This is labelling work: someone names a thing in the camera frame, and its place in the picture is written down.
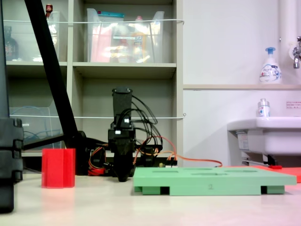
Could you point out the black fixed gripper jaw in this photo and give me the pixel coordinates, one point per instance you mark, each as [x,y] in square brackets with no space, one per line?
[123,167]

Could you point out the red cross columnar block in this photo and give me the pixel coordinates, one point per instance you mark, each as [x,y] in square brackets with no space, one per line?
[57,168]

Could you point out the green shape-hole board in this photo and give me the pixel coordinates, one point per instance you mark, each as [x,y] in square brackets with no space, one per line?
[211,182]

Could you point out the large orange foam block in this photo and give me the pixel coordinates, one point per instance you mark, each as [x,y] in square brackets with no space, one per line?
[244,166]

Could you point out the small orange foam block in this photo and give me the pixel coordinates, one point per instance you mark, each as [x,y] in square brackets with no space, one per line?
[292,175]

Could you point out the black circuit board green terminal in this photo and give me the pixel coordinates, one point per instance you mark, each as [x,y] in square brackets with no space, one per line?
[171,164]

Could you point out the beige shelf unit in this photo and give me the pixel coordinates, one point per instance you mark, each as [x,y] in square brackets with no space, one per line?
[124,70]

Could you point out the clear plastic storage bin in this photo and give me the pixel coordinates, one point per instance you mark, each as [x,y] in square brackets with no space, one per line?
[105,42]
[28,42]

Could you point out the white bottle pink cap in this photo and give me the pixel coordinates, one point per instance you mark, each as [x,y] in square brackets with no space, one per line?
[139,40]

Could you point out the black notched tripod leg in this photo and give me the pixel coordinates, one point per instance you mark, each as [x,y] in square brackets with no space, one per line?
[9,146]

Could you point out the small silver-capped bottle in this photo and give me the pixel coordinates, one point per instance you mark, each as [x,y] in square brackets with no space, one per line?
[263,109]

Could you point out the dark glass bottle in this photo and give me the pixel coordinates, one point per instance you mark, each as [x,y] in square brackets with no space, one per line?
[10,47]

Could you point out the bottle with red cap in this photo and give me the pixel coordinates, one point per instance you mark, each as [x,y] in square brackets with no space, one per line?
[49,10]

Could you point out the white sink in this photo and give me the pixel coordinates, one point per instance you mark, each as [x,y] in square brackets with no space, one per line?
[272,139]

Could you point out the small red piece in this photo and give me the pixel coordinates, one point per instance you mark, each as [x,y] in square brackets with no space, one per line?
[275,167]

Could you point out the white blue soap pump bottle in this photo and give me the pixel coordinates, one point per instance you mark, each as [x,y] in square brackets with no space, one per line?
[270,70]

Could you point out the metal faucet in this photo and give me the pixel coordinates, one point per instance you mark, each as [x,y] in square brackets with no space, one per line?
[296,54]

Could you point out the red base mount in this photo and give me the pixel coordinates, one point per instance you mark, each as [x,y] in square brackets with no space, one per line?
[96,171]

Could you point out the red-print wall sign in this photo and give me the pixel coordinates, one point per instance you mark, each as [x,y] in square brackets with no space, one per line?
[293,105]

